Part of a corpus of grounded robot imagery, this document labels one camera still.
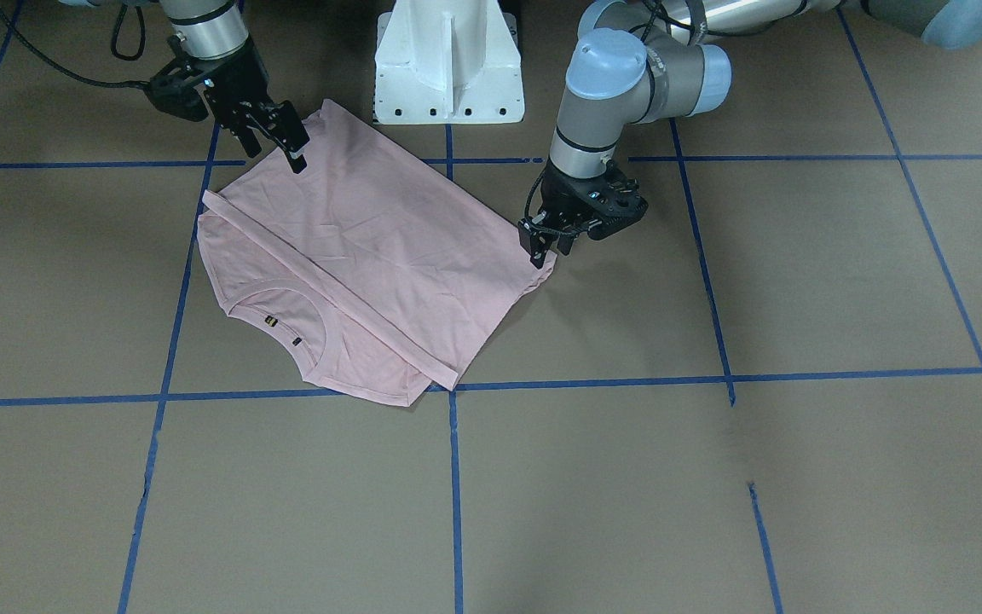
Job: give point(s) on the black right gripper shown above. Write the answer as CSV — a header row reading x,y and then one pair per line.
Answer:
x,y
233,82

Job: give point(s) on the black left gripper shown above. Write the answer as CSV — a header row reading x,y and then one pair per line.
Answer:
x,y
565,199

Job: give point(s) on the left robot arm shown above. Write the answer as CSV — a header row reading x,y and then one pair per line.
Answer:
x,y
632,64

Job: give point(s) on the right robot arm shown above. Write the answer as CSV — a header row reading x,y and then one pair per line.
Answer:
x,y
210,30

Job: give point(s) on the pink Snoopy t-shirt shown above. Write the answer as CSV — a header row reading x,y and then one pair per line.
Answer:
x,y
378,275

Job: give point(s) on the white pedestal column with base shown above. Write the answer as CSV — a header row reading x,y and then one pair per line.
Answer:
x,y
448,62

